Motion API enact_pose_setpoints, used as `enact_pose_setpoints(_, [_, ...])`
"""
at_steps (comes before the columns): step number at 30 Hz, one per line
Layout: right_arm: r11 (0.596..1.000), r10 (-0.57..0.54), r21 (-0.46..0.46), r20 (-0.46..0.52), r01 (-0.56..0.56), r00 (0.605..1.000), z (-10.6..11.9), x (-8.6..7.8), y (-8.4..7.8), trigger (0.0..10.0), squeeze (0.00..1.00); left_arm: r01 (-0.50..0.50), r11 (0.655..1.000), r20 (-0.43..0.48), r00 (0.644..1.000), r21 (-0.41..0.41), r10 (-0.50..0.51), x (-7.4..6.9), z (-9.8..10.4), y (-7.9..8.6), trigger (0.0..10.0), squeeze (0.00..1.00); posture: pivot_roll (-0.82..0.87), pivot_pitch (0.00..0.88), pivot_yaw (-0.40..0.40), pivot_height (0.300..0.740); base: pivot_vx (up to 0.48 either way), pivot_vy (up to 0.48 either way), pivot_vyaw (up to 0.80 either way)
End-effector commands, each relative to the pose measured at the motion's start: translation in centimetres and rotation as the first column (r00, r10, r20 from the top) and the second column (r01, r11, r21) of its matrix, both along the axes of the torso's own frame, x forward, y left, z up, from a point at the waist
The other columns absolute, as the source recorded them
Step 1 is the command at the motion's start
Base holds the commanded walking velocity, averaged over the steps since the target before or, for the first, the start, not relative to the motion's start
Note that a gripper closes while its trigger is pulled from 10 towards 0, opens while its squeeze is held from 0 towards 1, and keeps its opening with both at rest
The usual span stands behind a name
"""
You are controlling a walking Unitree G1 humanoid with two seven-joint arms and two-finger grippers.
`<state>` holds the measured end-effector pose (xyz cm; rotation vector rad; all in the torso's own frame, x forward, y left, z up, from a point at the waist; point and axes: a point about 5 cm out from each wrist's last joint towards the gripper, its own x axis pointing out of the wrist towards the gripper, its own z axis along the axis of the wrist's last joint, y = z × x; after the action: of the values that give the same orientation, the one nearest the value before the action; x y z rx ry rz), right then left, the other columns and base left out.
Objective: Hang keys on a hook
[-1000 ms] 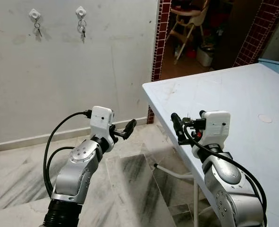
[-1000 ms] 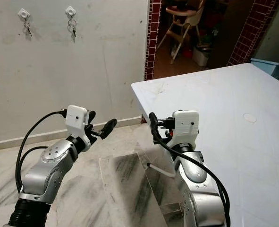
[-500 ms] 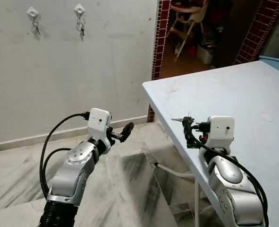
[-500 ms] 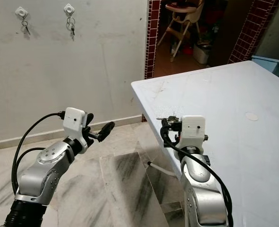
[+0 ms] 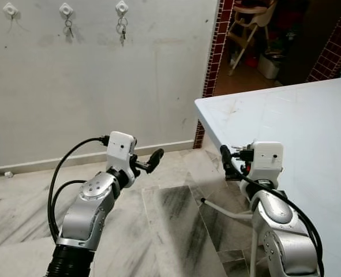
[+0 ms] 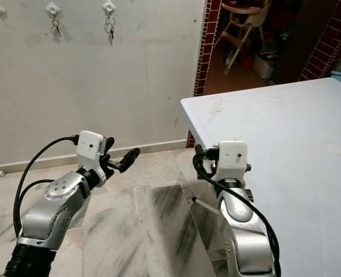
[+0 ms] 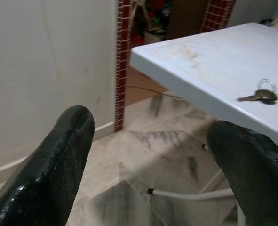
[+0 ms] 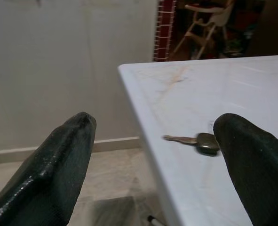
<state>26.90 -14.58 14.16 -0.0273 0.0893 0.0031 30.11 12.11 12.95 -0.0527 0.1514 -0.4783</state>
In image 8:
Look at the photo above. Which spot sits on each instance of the key with dark plastic head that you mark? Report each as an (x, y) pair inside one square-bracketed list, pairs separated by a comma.
[(207, 142)]

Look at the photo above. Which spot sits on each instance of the white baby high chair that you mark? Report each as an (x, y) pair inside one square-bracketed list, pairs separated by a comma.
[(220, 17)]

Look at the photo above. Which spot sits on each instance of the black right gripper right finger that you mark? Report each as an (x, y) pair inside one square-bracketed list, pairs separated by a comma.
[(258, 176)]

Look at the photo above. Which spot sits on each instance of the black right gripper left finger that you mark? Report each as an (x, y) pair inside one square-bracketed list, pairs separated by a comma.
[(47, 179)]

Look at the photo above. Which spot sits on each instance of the white folding table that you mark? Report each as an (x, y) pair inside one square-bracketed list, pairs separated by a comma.
[(211, 94)]

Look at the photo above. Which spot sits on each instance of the red tiled wall strip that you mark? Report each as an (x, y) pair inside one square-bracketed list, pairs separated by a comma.
[(164, 28)]

